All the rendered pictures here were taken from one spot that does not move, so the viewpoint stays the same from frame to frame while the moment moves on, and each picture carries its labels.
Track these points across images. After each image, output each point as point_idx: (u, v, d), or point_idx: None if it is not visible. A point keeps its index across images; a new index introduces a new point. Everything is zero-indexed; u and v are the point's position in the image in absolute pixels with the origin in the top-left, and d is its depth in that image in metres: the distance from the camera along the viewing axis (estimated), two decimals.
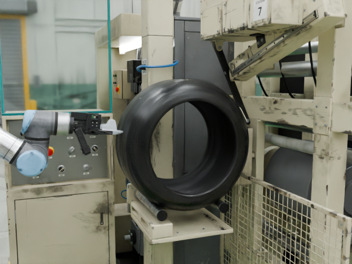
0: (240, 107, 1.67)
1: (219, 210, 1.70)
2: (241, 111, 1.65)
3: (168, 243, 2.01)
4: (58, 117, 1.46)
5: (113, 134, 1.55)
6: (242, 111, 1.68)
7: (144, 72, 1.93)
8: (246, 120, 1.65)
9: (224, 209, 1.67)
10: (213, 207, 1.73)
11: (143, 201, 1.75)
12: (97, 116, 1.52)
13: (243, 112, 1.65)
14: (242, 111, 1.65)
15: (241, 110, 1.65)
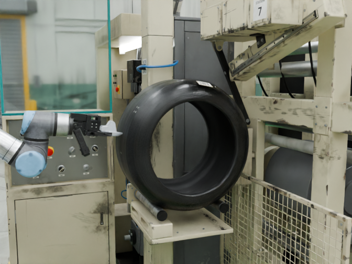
0: (197, 81, 1.58)
1: None
2: (201, 84, 1.57)
3: (168, 243, 2.01)
4: (58, 118, 1.46)
5: (113, 135, 1.55)
6: (201, 81, 1.60)
7: (144, 72, 1.93)
8: (211, 86, 1.58)
9: (226, 207, 1.67)
10: None
11: None
12: (97, 117, 1.52)
13: (203, 84, 1.57)
14: (201, 84, 1.57)
15: (200, 83, 1.57)
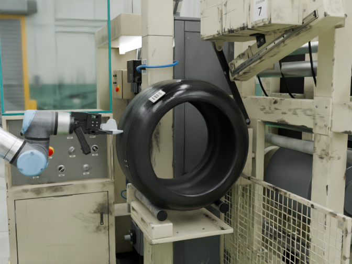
0: (150, 99, 1.52)
1: (218, 202, 1.69)
2: (155, 99, 1.51)
3: (168, 243, 2.01)
4: (58, 117, 1.46)
5: (113, 133, 1.55)
6: (153, 95, 1.53)
7: (144, 72, 1.93)
8: (164, 93, 1.51)
9: (223, 208, 1.67)
10: None
11: None
12: (97, 115, 1.52)
13: (156, 97, 1.51)
14: (155, 99, 1.51)
15: (153, 99, 1.51)
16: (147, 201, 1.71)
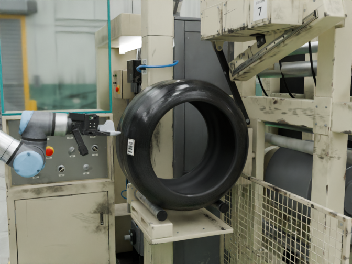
0: (128, 153, 1.52)
1: (217, 209, 1.69)
2: (132, 152, 1.50)
3: (168, 243, 2.01)
4: (56, 118, 1.46)
5: (111, 135, 1.55)
6: (127, 147, 1.52)
7: (144, 72, 1.93)
8: (133, 141, 1.49)
9: (224, 209, 1.67)
10: (213, 205, 1.72)
11: (144, 200, 1.75)
12: (95, 117, 1.52)
13: (131, 149, 1.50)
14: (132, 152, 1.50)
15: (130, 152, 1.50)
16: None
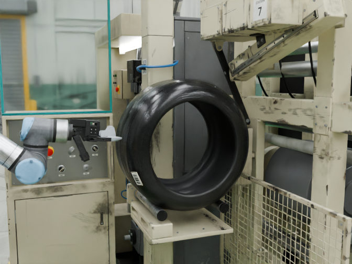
0: (138, 185, 1.55)
1: (218, 210, 1.70)
2: (140, 182, 1.53)
3: (168, 243, 2.01)
4: (57, 124, 1.46)
5: (112, 141, 1.55)
6: (134, 179, 1.55)
7: (144, 72, 1.93)
8: (136, 173, 1.51)
9: (224, 209, 1.67)
10: (213, 206, 1.72)
11: (144, 199, 1.75)
12: (96, 122, 1.52)
13: (138, 180, 1.53)
14: (140, 182, 1.52)
15: (139, 183, 1.53)
16: None
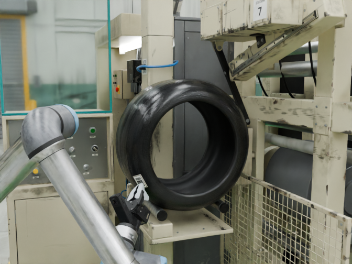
0: None
1: (216, 206, 1.69)
2: (144, 184, 1.54)
3: (168, 243, 2.01)
4: None
5: (131, 191, 1.52)
6: (136, 184, 1.55)
7: (144, 72, 1.93)
8: (140, 175, 1.52)
9: (223, 209, 1.67)
10: None
11: None
12: None
13: (142, 183, 1.54)
14: (144, 184, 1.54)
15: None
16: (146, 207, 1.71)
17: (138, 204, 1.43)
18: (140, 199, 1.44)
